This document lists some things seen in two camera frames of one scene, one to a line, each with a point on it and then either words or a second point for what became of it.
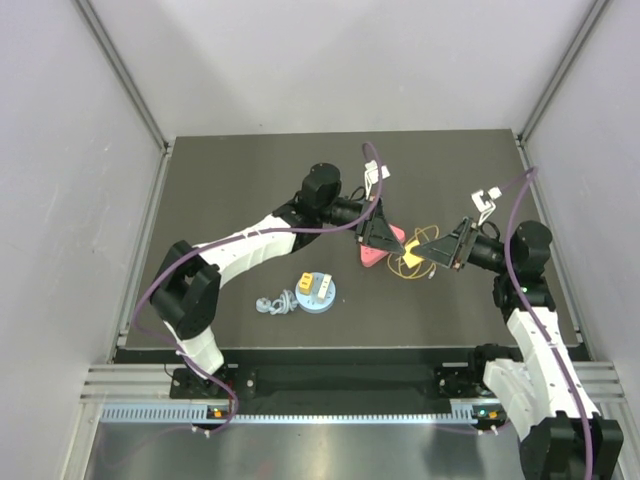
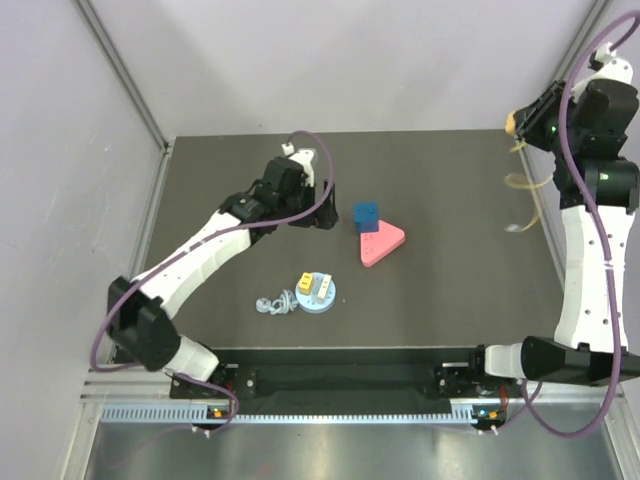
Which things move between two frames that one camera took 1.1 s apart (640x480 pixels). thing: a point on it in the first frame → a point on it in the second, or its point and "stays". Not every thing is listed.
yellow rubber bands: (400, 268) → (513, 227)
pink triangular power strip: (370, 256) stays
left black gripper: (376, 232) → (323, 217)
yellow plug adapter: (306, 283) stays
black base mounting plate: (342, 376) stays
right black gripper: (447, 250) → (527, 118)
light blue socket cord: (284, 305) stays
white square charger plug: (324, 286) stays
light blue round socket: (310, 303) stays
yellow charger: (410, 258) → (509, 123)
